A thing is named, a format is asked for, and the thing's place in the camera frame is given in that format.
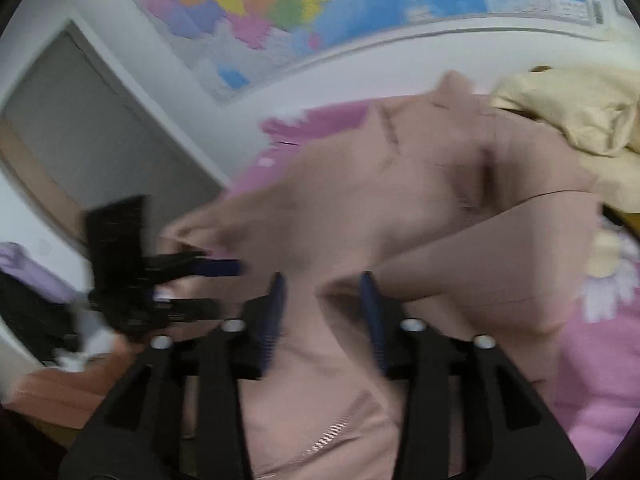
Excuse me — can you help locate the beige pink jacket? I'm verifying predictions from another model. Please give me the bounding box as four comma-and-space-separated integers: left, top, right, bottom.
158, 72, 600, 479

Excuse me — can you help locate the person's left hand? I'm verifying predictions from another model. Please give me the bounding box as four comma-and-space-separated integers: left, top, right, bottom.
103, 278, 224, 344

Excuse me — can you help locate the grey door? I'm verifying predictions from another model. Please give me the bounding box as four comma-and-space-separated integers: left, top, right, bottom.
1, 25, 222, 249

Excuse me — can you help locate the purple cloth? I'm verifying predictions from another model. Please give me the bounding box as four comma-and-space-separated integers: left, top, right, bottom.
0, 242, 76, 304

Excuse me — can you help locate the pink floral bed sheet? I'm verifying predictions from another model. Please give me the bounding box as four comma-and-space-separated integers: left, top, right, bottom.
228, 101, 639, 469

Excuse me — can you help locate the mustard yellow garment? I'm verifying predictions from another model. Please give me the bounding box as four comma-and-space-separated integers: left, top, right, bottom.
602, 204, 640, 242

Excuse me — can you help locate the pale yellow garment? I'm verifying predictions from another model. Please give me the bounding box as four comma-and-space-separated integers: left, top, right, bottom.
490, 65, 639, 214

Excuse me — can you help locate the colourful wall map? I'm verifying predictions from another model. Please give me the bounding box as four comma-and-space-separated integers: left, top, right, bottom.
132, 0, 591, 102

